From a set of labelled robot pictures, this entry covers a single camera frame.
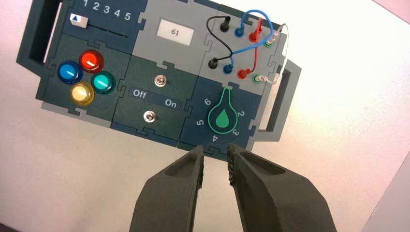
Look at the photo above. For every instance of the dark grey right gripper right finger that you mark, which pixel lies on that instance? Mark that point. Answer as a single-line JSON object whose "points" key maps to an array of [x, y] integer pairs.
{"points": [[272, 198]]}

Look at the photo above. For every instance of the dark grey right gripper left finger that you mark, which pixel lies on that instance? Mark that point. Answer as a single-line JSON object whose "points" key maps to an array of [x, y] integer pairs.
{"points": [[171, 198]]}

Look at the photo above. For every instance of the yellow push button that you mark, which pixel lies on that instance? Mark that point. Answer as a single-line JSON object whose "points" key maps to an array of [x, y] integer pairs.
{"points": [[82, 93]]}

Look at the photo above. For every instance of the green push button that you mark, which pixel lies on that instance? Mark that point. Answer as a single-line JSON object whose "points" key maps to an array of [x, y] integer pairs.
{"points": [[102, 82]]}

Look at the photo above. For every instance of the red push button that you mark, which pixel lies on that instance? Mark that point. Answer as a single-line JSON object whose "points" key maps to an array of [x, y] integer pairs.
{"points": [[91, 60]]}

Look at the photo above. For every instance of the blue push button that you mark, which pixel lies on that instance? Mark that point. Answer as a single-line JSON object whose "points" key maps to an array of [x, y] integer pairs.
{"points": [[69, 72]]}

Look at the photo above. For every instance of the green rotary knob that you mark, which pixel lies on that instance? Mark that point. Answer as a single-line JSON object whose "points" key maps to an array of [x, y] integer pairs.
{"points": [[223, 118]]}

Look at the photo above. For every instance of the blue grey task board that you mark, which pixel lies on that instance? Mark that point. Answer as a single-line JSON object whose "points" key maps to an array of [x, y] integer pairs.
{"points": [[179, 93]]}

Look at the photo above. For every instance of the white display screen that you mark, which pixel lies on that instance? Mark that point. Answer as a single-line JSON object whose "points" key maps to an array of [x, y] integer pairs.
{"points": [[175, 32]]}

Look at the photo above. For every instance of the silver toggle switch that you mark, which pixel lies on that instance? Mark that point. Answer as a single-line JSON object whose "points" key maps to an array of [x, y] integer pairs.
{"points": [[160, 80], [149, 116]]}

